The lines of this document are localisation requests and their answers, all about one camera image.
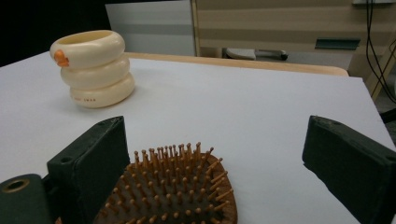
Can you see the wooden paddle hairbrush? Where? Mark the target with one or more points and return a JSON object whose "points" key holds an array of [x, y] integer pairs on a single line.
{"points": [[174, 193]]}

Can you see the cream ringed cup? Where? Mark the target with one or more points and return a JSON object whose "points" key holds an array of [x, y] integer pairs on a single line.
{"points": [[93, 68]]}

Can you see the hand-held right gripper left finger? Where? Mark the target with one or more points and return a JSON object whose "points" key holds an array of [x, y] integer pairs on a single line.
{"points": [[90, 161]]}

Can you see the white cabinet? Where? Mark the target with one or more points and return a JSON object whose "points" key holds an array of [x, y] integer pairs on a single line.
{"points": [[155, 28]]}

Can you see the light wooden table board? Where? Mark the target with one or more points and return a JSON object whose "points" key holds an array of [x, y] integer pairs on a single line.
{"points": [[249, 63]]}

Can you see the light wooden desk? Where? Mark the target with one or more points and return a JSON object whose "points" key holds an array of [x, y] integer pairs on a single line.
{"points": [[264, 21]]}

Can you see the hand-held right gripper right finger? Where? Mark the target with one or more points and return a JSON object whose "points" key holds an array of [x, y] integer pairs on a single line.
{"points": [[351, 168]]}

